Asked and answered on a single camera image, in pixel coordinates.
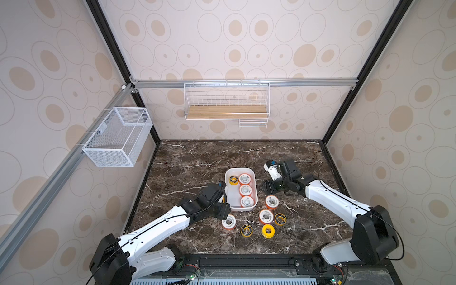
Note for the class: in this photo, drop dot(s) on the yellow black tape spool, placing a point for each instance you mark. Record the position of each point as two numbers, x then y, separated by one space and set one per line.
280 219
246 230
233 180

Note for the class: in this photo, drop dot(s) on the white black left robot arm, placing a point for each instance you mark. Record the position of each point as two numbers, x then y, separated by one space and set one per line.
121 260

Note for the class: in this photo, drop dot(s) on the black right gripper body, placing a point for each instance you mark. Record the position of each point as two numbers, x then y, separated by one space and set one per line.
272 183

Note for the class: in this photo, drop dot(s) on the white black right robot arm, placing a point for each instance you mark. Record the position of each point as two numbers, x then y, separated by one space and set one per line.
374 236

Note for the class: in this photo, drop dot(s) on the white mesh wall basket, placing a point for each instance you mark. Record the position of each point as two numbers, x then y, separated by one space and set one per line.
119 139

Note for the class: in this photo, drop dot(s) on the orange white tape roll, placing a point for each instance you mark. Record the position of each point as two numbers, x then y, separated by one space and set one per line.
245 190
229 223
266 217
272 202
247 201
245 179

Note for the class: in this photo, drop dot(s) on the white plastic storage box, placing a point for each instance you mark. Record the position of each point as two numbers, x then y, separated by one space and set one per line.
232 191

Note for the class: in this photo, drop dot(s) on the white wire wall shelf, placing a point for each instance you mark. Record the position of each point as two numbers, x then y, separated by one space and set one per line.
245 101

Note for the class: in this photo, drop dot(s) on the yellow tape roll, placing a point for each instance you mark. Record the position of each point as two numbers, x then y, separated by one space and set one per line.
268 231

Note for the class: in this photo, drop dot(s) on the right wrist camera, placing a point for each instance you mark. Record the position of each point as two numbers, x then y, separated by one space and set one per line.
273 170

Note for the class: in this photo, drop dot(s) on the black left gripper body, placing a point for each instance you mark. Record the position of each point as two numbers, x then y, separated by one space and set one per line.
219 209

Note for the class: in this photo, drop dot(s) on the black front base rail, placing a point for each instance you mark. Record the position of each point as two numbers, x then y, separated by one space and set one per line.
247 269

